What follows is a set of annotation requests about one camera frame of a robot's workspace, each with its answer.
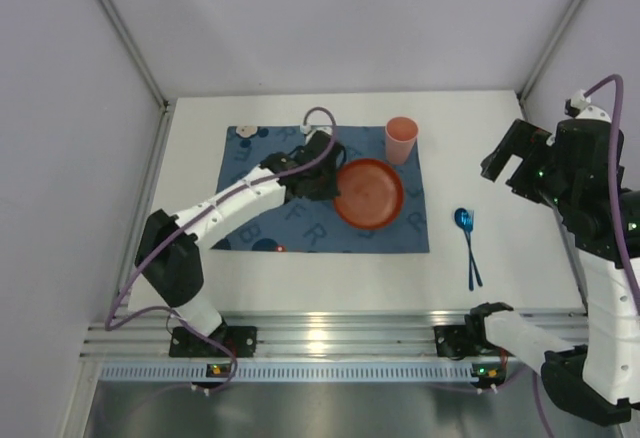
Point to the aluminium mounting rail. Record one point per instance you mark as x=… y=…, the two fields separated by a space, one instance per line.
x=301 y=335

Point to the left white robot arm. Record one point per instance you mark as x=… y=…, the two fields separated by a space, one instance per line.
x=169 y=254

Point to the blue plastic fork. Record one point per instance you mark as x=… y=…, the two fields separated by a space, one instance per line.
x=468 y=224

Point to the perforated cable duct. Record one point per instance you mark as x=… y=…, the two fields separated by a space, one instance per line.
x=301 y=372

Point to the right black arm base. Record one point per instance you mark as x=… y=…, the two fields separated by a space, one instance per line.
x=456 y=342

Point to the pink plastic cup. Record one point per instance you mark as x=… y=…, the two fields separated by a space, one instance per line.
x=400 y=138

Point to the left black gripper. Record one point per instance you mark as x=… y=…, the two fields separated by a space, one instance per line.
x=323 y=178

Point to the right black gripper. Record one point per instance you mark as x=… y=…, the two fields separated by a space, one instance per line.
x=507 y=153

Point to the red plastic plate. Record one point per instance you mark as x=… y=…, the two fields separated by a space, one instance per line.
x=371 y=194

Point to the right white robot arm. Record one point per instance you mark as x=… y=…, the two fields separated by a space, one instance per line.
x=597 y=381

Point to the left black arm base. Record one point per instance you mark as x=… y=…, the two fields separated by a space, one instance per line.
x=240 y=341

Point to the blue plastic spoon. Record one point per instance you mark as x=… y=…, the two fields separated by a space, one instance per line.
x=458 y=219

